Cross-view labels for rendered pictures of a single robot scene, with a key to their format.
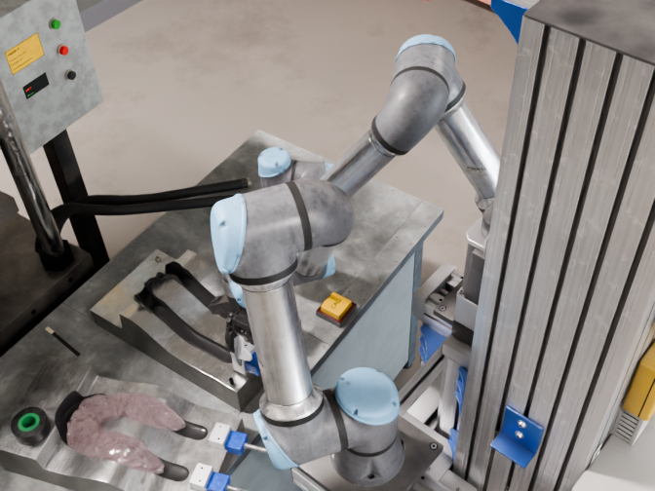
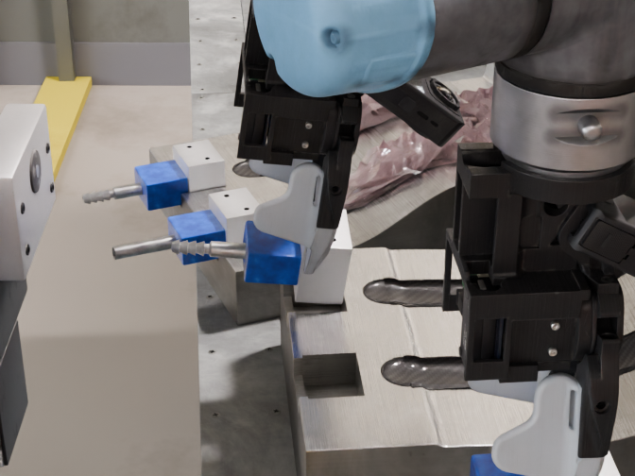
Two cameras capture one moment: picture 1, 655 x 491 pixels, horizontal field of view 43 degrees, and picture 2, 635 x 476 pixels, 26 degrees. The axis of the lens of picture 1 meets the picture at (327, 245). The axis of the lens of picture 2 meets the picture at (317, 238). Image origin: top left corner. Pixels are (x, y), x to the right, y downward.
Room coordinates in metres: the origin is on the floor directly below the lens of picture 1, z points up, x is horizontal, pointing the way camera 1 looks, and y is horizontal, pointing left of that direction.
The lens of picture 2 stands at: (1.86, -0.39, 1.45)
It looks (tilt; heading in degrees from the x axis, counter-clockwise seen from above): 29 degrees down; 138
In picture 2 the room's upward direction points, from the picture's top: straight up
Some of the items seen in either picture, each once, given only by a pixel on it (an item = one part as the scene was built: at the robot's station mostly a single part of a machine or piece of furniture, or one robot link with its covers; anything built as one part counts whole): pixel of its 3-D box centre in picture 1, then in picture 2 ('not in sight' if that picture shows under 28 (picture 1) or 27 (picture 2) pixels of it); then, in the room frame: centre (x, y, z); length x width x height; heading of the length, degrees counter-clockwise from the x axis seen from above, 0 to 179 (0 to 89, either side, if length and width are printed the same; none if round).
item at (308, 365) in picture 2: not in sight; (328, 397); (1.27, 0.14, 0.87); 0.05 x 0.05 x 0.04; 53
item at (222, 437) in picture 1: (240, 443); (186, 239); (0.99, 0.22, 0.86); 0.13 x 0.05 x 0.05; 71
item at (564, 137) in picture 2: not in sight; (569, 114); (1.48, 0.11, 1.17); 0.08 x 0.08 x 0.05
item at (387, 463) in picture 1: (366, 439); not in sight; (0.86, -0.06, 1.09); 0.15 x 0.15 x 0.10
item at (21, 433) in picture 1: (30, 426); not in sight; (1.02, 0.69, 0.93); 0.08 x 0.08 x 0.04
